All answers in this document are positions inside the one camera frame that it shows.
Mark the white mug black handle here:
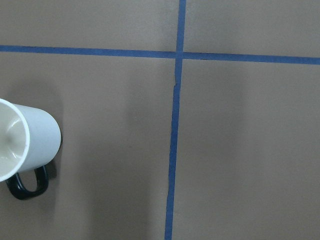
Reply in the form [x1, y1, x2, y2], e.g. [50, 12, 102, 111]
[0, 99, 62, 200]

